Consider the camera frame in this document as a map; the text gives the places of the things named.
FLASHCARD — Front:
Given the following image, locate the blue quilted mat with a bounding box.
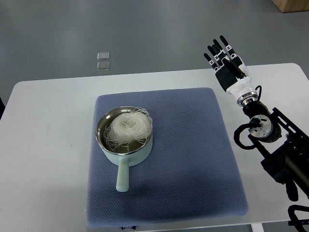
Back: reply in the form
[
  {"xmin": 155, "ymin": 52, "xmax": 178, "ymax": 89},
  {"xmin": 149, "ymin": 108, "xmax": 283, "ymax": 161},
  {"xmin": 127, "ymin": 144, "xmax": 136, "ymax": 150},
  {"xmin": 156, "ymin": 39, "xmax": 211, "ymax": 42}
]
[{"xmin": 86, "ymin": 87, "xmax": 248, "ymax": 228}]

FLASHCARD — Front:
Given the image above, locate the black cable loop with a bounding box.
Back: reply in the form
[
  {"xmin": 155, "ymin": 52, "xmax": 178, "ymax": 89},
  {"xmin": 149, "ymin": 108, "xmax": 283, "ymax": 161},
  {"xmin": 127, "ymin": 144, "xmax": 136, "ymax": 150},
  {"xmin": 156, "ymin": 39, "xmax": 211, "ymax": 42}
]
[{"xmin": 233, "ymin": 123, "xmax": 258, "ymax": 149}]

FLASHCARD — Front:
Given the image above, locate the white table leg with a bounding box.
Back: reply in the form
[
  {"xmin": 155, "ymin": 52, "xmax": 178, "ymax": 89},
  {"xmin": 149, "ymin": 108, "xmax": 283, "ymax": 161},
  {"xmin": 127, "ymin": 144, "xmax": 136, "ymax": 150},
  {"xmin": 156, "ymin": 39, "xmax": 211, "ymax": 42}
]
[{"xmin": 251, "ymin": 223, "xmax": 264, "ymax": 232}]

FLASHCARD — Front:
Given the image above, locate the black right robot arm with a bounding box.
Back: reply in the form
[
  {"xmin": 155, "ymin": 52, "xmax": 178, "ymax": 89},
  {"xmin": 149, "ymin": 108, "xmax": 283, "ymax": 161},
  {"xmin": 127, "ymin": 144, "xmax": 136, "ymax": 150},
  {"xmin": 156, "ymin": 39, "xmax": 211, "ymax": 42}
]
[{"xmin": 234, "ymin": 86, "xmax": 309, "ymax": 202}]

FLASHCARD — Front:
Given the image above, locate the white vermicelli bundle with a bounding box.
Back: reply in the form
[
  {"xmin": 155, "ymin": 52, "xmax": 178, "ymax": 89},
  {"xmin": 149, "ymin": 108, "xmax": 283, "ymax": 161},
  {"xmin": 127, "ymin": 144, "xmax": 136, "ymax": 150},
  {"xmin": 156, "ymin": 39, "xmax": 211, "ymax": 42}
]
[{"xmin": 103, "ymin": 107, "xmax": 153, "ymax": 154}]

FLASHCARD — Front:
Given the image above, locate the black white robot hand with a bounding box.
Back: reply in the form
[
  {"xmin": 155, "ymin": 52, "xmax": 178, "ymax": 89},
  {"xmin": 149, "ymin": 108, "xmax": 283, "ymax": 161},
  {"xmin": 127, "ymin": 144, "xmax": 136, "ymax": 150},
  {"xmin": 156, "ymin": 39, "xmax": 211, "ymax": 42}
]
[{"xmin": 204, "ymin": 35, "xmax": 258, "ymax": 106}]

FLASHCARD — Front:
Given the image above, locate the mint green steel pot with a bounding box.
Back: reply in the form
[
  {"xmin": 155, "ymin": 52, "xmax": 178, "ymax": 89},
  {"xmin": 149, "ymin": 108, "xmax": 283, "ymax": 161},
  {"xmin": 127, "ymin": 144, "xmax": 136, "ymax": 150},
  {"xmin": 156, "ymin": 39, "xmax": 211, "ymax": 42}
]
[{"xmin": 96, "ymin": 106, "xmax": 153, "ymax": 192}]

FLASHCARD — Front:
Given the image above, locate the wooden box corner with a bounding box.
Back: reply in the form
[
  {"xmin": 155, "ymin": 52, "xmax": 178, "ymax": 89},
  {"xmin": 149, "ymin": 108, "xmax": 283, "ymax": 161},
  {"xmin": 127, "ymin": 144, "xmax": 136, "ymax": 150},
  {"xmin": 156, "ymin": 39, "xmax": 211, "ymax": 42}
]
[{"xmin": 272, "ymin": 0, "xmax": 309, "ymax": 13}]

